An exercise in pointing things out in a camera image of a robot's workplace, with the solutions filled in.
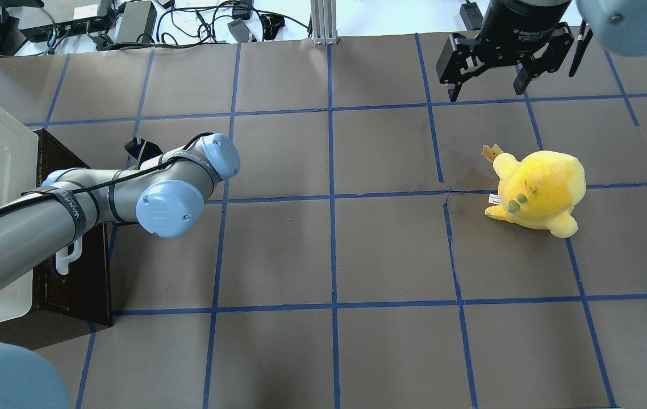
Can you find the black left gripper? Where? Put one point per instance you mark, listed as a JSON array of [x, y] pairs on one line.
[[140, 149]]

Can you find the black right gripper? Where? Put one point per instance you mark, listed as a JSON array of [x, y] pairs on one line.
[[513, 23]]

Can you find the white drawer handle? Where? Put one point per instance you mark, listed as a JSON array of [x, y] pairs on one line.
[[66, 255]]

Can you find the dark wooden drawer front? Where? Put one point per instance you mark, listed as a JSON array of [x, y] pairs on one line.
[[84, 293]]

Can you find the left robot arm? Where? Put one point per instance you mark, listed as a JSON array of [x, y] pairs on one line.
[[165, 195]]

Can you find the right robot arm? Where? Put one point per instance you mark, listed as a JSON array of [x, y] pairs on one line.
[[619, 26]]

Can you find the blue yellow hang tag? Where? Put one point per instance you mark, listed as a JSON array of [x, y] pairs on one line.
[[490, 153]]

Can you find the yellow plush toy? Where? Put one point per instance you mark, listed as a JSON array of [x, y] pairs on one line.
[[539, 192]]

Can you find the aluminium frame post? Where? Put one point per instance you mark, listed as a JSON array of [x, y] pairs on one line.
[[323, 24]]

